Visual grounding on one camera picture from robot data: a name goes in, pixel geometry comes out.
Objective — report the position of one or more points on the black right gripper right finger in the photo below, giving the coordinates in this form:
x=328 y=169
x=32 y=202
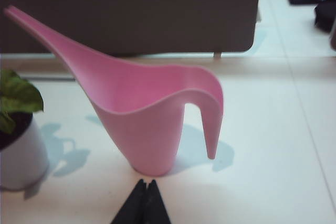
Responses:
x=157 y=208

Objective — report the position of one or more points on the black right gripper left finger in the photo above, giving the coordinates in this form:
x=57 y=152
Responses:
x=132 y=208

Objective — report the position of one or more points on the pink plastic watering can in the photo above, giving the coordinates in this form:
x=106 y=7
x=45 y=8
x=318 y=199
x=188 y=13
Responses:
x=147 y=119

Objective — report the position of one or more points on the white plant pot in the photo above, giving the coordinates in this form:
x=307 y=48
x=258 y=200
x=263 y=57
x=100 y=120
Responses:
x=23 y=161

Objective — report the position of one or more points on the green leafy plant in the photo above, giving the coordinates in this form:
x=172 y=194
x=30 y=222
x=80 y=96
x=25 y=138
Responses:
x=18 y=95

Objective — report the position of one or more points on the grey divider foot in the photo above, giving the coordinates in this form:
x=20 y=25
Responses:
x=217 y=54

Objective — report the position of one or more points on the black bag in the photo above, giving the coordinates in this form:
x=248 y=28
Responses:
x=325 y=16

